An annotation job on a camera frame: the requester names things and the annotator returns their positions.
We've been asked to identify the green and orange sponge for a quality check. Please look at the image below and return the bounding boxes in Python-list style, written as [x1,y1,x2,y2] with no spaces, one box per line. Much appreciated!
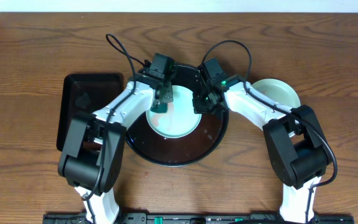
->
[150,104,168,113]

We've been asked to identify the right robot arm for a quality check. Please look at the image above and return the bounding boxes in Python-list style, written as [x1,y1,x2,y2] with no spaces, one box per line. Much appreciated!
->
[193,73,337,223]

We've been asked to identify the round black tray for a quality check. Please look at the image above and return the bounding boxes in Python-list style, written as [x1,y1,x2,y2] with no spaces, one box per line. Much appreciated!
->
[126,64,229,167]

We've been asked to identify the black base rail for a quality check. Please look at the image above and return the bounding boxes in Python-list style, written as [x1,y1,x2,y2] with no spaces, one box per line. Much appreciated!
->
[42,213,355,224]

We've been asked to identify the light blue plate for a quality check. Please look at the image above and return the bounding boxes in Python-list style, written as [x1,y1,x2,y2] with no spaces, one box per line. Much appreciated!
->
[252,78,301,108]
[146,85,202,138]

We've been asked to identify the rectangular black tray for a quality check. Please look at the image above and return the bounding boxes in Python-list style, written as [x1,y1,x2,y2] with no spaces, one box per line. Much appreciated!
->
[56,73,123,151]

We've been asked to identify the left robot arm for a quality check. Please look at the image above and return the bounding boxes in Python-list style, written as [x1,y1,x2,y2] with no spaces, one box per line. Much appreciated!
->
[58,75,166,223]

